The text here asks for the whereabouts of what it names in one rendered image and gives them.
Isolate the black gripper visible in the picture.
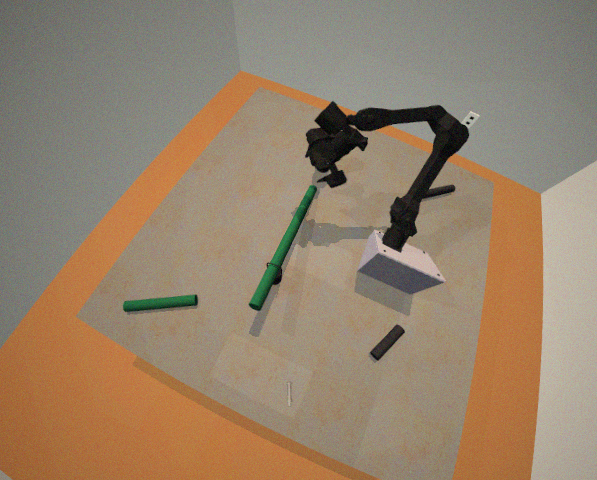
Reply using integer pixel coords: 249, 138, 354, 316
305, 128, 349, 188

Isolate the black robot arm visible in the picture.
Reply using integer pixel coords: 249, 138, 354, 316
308, 101, 469, 253

